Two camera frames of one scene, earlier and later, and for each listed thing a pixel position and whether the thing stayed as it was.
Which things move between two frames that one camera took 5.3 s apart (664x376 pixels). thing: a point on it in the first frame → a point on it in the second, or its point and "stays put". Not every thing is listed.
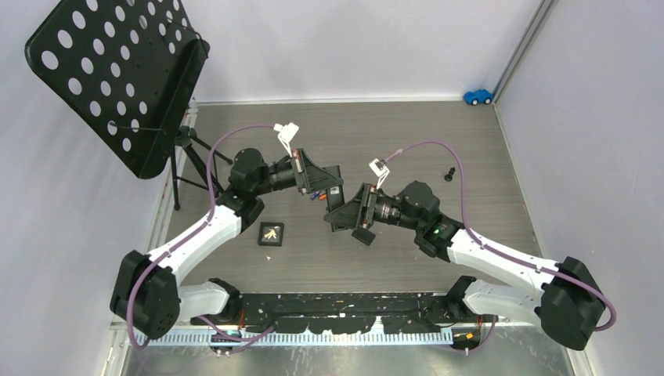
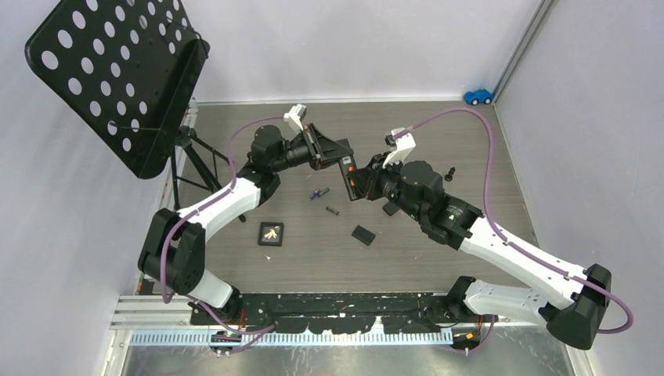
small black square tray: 271,234 stays put
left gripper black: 310,178 → 324,151
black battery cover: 363,235 stays put
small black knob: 449,177 stays put
